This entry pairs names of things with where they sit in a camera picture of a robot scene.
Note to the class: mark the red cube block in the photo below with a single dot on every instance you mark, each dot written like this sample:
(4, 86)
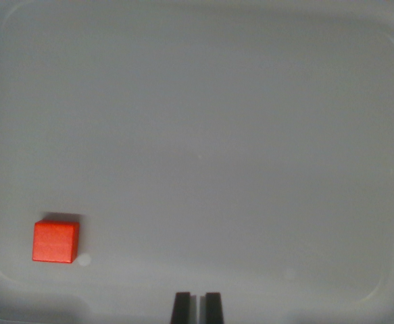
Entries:
(54, 242)

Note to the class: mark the small white round sticker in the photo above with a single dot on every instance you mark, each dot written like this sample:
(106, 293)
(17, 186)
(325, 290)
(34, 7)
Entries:
(84, 259)

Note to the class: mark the white plastic tray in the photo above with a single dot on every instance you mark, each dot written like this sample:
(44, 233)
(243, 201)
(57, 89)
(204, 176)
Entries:
(196, 141)

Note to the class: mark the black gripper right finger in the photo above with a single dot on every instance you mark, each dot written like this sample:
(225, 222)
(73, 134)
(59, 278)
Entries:
(213, 308)

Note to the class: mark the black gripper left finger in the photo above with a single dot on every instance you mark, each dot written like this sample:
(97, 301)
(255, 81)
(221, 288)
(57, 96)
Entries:
(182, 308)

